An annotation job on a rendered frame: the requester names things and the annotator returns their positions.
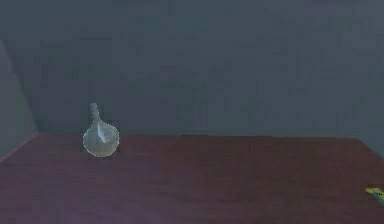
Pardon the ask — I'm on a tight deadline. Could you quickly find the dark red wooden table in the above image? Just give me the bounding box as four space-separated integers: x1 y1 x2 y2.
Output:
0 131 384 224

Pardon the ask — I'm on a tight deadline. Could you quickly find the pale glass round vase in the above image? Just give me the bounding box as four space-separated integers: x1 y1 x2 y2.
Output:
82 102 121 158

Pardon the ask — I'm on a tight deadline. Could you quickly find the small yellow black object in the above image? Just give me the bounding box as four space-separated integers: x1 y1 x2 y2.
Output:
364 185 384 203

